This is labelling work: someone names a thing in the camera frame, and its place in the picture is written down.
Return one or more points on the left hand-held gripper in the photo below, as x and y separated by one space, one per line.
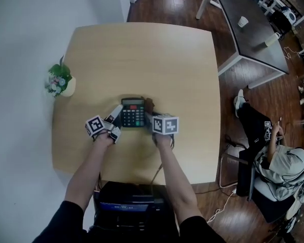
96 125

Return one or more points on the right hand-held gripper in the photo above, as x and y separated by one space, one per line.
164 124

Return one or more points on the black calculator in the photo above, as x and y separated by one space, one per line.
133 113

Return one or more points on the person's left forearm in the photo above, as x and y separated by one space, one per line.
86 173

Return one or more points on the person's right forearm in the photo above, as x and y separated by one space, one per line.
177 181

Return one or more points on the person's left hand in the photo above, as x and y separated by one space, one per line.
102 138

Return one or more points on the person's right hand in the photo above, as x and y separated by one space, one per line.
163 138

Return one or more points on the flowers in cream pot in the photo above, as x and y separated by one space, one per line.
68 86

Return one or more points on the black chest rig with screen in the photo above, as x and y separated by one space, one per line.
131 204

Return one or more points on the black bag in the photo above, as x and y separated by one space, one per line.
244 176

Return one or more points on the person's black shirt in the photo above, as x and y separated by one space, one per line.
60 224

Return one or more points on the dark table with white legs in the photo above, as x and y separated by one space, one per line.
250 34

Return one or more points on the white paper cup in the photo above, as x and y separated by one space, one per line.
242 21

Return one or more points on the white cylindrical bottle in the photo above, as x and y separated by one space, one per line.
271 40

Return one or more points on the grey office chair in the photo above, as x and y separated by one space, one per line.
271 201

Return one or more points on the black chair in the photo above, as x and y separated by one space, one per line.
280 21

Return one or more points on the white and black backpack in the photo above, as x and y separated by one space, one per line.
290 14

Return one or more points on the metal tube frame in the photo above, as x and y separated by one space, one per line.
221 171

